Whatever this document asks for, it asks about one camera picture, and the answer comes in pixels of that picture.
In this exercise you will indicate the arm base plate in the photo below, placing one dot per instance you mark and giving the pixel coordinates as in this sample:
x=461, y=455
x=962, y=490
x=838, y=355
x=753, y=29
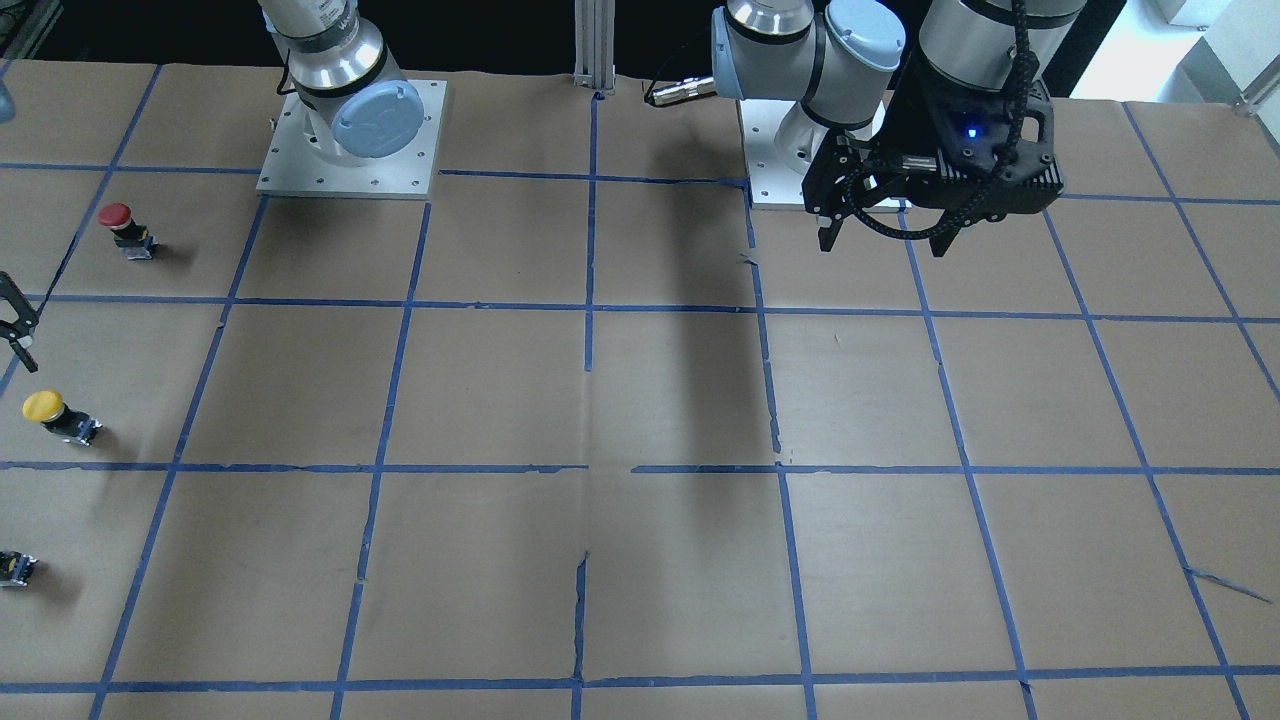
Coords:
x=379, y=144
x=779, y=141

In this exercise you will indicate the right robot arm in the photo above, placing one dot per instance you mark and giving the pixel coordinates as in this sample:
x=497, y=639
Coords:
x=147, y=177

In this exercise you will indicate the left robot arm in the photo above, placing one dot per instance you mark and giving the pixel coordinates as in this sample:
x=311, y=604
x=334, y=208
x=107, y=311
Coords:
x=842, y=63

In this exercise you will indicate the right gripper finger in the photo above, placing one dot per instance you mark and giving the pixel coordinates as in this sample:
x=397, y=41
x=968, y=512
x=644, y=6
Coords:
x=17, y=332

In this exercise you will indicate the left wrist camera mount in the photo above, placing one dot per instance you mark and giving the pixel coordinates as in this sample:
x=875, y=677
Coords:
x=1033, y=178

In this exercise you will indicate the yellow push button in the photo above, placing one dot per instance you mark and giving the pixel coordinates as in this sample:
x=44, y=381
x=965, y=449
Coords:
x=49, y=409

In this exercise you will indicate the aluminium frame post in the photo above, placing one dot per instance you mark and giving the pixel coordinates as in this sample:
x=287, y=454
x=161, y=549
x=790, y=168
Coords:
x=595, y=42

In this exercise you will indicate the small black contact block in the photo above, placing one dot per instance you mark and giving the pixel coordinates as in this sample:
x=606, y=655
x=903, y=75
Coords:
x=17, y=568

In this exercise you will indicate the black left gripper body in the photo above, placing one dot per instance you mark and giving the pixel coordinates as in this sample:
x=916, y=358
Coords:
x=912, y=112

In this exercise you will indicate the red push button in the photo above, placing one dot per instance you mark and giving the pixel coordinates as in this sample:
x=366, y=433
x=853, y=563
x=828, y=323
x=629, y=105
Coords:
x=132, y=238

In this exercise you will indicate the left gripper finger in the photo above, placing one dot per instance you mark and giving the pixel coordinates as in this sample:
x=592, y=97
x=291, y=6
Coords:
x=943, y=235
x=828, y=230

